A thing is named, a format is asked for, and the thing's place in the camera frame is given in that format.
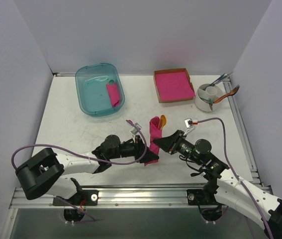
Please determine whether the pink paper napkin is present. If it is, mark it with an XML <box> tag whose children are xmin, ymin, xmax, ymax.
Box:
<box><xmin>149</xmin><ymin>116</ymin><xmax>162</xmax><ymax>156</ymax></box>

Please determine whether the orange plastic spoon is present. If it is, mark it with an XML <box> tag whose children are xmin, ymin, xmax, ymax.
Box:
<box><xmin>159</xmin><ymin>115</ymin><xmax>167</xmax><ymax>130</ymax></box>

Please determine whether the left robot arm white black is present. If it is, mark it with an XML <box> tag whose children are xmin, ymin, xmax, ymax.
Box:
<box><xmin>14</xmin><ymin>135</ymin><xmax>159</xmax><ymax>205</ymax></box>

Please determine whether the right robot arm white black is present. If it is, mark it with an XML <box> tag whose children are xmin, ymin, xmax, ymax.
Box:
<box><xmin>153</xmin><ymin>130</ymin><xmax>282</xmax><ymax>239</ymax></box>

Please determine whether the rolled pink napkin in bin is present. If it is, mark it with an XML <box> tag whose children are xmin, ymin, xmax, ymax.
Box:
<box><xmin>106</xmin><ymin>83</ymin><xmax>120</xmax><ymax>108</ymax></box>

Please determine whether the brown cardboard napkin tray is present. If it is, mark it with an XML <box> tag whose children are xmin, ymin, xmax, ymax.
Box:
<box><xmin>153</xmin><ymin>67</ymin><xmax>195</xmax><ymax>104</ymax></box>

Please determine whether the pink napkin stack in tray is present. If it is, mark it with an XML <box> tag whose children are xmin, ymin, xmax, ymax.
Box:
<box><xmin>155</xmin><ymin>71</ymin><xmax>194</xmax><ymax>101</ymax></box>

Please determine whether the teal transparent plastic bin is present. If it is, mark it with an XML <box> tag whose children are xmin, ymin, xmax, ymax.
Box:
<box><xmin>75</xmin><ymin>63</ymin><xmax>125</xmax><ymax>117</ymax></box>

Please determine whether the white utensil holder cup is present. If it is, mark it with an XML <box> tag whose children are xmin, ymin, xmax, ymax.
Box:
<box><xmin>194</xmin><ymin>84</ymin><xmax>224</xmax><ymax>112</ymax></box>

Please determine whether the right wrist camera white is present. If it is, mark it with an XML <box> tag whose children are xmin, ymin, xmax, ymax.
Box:
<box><xmin>184</xmin><ymin>119</ymin><xmax>195</xmax><ymax>135</ymax></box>

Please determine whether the aluminium front rail frame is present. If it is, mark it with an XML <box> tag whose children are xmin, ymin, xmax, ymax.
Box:
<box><xmin>0</xmin><ymin>183</ymin><xmax>277</xmax><ymax>239</ymax></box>

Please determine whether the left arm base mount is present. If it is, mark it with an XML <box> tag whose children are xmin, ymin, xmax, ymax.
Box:
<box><xmin>52</xmin><ymin>189</ymin><xmax>99</xmax><ymax>225</ymax></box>

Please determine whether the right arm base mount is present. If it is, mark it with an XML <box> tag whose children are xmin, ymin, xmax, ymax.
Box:
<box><xmin>186</xmin><ymin>189</ymin><xmax>229</xmax><ymax>225</ymax></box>

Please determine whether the aluminium right side rail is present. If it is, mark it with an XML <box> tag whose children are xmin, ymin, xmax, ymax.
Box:
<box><xmin>222</xmin><ymin>79</ymin><xmax>265</xmax><ymax>186</ymax></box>

